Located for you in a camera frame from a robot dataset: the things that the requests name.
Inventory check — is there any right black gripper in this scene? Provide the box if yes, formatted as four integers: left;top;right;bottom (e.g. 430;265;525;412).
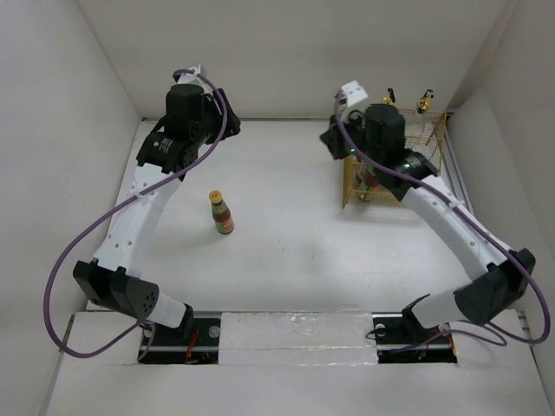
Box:
319;107;382;167

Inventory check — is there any oil bottle with dark base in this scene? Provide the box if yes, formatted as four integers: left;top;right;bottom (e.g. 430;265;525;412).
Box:
382;88;396;106

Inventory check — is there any green red sauce bottle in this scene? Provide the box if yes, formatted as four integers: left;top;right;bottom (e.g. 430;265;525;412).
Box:
209;190;234;235
356;166;380;201

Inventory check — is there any clear oil bottle gold spout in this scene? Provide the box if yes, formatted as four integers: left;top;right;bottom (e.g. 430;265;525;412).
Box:
413;88;434;138

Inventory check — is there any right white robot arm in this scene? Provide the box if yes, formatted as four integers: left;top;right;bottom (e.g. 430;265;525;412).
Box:
320;99;535;341

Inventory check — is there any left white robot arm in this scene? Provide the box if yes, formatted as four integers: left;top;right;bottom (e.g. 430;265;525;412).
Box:
73;84;240;344

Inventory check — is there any white foam block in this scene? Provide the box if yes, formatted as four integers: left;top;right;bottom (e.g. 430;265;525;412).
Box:
219;311;377;367

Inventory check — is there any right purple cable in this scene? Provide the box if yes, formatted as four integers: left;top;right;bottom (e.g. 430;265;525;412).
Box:
334;93;551;348

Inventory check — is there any purple cable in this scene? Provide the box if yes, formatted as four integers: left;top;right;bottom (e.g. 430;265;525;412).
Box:
334;93;551;348
42;68;231;359

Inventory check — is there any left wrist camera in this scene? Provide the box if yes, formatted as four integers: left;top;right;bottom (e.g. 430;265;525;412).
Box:
189;64;207;78

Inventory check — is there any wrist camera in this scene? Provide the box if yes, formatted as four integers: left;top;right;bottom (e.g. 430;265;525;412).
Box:
339;81;369;107
189;64;207;78

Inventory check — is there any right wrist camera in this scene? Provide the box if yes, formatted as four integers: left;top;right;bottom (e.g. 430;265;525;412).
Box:
339;81;369;107

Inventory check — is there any yellow wire rack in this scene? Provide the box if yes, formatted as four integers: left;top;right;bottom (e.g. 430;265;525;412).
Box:
343;108;447;208

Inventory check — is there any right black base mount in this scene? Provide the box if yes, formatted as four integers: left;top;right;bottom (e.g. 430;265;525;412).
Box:
365;314;457;364

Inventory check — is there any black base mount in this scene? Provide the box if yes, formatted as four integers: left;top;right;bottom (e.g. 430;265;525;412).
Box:
138;312;222;365
365;314;457;364

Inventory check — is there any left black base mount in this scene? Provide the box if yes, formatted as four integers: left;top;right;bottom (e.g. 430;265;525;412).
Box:
138;312;222;365

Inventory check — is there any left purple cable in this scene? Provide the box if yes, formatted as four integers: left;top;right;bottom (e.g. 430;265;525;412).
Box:
42;68;231;359

